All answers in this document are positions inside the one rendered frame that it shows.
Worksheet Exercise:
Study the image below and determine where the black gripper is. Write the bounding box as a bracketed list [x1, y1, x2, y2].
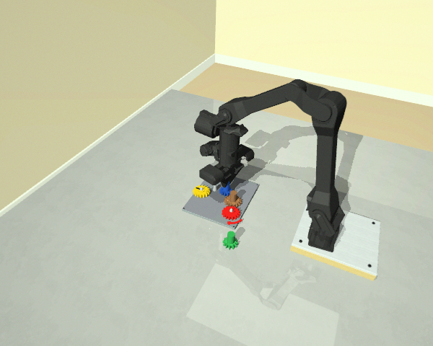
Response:
[199, 144, 255, 187]

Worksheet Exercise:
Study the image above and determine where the blue gear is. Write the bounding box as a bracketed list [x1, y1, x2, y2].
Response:
[219, 182, 232, 196]

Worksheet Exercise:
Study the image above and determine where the brown gear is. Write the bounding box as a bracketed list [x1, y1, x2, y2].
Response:
[224, 190, 242, 207]

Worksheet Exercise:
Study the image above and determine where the green gear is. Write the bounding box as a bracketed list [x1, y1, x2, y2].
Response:
[223, 231, 238, 249]

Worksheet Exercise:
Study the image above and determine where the yellow gear with black stripe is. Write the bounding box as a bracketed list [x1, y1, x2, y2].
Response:
[193, 185, 210, 198]

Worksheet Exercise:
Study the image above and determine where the red gear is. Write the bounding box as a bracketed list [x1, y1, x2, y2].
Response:
[222, 206, 240, 220]

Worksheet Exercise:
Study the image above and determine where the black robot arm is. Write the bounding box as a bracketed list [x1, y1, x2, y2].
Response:
[194, 79, 346, 252]

